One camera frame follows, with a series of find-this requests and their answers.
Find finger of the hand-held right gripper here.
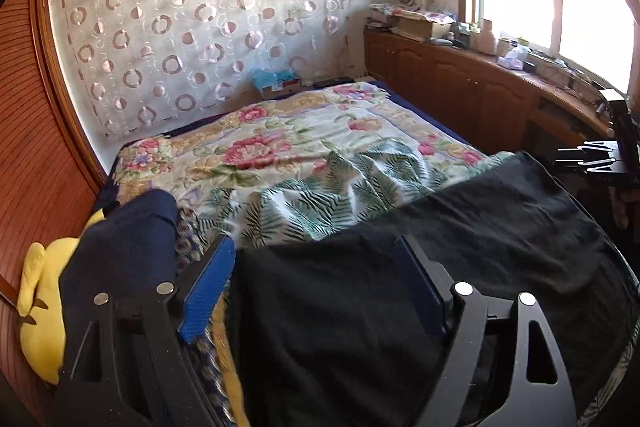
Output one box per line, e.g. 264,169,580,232
556,140,622,158
556,157,621,174

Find floral cloth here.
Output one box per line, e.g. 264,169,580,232
370,3,458,25

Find leaf print bed sheet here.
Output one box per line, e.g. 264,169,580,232
190,139,640,427

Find sheer circle-patterned curtain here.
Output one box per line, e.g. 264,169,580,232
50,0,357,140

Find wooden slatted wardrobe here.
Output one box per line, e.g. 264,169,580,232
0,0,121,427

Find black printed t-shirt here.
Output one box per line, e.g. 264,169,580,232
227,151,640,427

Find patterned yellow-edged blanket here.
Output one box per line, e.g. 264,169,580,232
175,207,251,427

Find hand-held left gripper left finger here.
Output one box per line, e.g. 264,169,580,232
50,234,237,427

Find blue plastic bag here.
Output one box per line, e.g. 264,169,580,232
251,68,297,90

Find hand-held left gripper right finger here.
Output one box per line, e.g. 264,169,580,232
394,234,578,427

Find tangled black cables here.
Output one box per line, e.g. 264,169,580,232
530,57,601,90

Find floral quilt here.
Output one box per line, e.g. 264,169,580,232
116,84,501,208

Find navy folded garment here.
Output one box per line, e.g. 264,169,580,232
57,189,178,388

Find yellow plush toy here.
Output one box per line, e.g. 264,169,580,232
16,207,108,385

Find pink jug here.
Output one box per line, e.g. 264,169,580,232
475,19,498,55

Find white tissue pack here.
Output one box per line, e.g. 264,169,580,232
497,44,528,70

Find person's right hand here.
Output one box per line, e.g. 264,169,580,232
611,187,632,230

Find long cardboard box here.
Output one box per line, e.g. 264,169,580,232
395,14,451,40

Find small cardboard box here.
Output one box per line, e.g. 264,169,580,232
260,79,302,100

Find wooden cabinet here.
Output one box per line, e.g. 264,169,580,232
363,29,621,168

